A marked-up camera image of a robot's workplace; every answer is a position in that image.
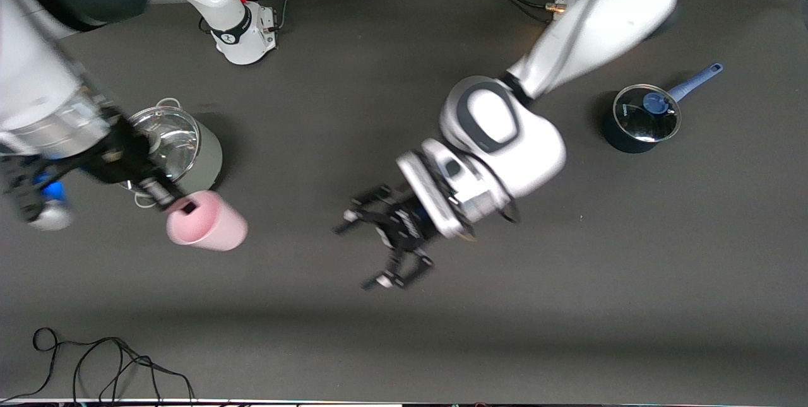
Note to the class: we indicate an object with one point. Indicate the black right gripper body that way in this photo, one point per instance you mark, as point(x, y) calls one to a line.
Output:
point(124, 156)

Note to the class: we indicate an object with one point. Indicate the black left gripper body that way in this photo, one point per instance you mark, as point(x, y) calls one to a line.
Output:
point(409, 224)

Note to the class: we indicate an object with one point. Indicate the pink cup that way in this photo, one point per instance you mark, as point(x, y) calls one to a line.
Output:
point(221, 227)

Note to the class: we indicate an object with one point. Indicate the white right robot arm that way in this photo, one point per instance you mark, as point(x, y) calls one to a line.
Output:
point(38, 79)

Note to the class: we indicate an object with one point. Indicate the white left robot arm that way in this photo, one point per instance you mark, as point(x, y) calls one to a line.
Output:
point(505, 117)

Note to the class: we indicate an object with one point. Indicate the glass pot lid copper knob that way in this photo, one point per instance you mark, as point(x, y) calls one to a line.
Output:
point(177, 142)

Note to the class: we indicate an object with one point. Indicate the grey-white stock pot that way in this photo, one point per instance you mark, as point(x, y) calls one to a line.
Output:
point(211, 154)

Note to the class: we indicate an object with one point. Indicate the dark blue saucepan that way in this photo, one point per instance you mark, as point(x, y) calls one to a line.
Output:
point(609, 135)

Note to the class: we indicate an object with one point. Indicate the glass lid blue knob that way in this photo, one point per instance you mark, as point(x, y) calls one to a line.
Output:
point(637, 123)

